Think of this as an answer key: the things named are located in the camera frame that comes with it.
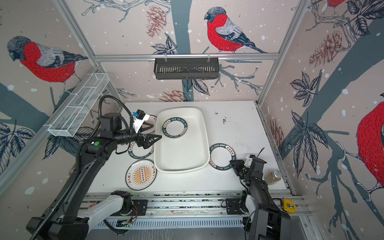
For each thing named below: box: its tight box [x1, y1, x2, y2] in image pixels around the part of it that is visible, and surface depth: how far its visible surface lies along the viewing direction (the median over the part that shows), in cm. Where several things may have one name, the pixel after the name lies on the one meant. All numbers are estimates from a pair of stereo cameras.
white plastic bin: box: [154, 107, 210, 174], surface depth 97 cm
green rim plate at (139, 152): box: [128, 141, 155, 159], surface depth 92 cm
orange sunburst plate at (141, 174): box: [125, 159, 158, 191], surface depth 85 cm
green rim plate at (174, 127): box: [162, 117, 188, 139], surface depth 106 cm
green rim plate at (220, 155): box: [209, 143, 237, 171], surface depth 93 cm
